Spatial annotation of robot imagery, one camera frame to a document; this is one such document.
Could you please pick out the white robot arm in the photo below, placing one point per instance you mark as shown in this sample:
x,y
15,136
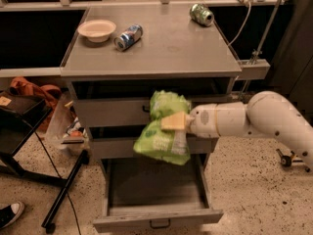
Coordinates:
x,y
267,114

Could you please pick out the green rice chip bag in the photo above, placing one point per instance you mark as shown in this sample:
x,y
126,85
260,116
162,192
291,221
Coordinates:
x,y
161,144

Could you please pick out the black wheeled stand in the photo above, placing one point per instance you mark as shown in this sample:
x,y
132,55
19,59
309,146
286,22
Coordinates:
x,y
287,161

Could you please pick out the white paper bowl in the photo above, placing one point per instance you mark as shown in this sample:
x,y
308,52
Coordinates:
x,y
97,31

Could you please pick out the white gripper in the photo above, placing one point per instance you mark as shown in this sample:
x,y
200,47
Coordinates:
x,y
202,120

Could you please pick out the orange cloth bag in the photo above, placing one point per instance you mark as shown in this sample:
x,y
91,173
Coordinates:
x,y
49,92

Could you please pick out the green soda can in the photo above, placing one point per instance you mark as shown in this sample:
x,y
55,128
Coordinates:
x,y
201,15

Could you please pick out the black and white sneaker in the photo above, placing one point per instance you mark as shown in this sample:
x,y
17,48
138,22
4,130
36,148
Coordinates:
x,y
9,213

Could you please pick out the grey bottom drawer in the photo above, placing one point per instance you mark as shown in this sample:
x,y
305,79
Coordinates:
x,y
143,193

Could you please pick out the grey top drawer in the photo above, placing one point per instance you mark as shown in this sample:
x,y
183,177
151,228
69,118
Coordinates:
x,y
127,102

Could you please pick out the clear plastic bag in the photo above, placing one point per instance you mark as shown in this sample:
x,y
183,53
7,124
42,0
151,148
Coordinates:
x,y
56,134

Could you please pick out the grey drawer cabinet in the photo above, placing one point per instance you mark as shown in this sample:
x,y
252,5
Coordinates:
x,y
172,46

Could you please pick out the blue soda can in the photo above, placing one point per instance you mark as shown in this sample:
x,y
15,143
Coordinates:
x,y
128,37

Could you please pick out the dark cabinet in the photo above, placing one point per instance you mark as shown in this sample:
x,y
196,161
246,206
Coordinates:
x,y
292,66

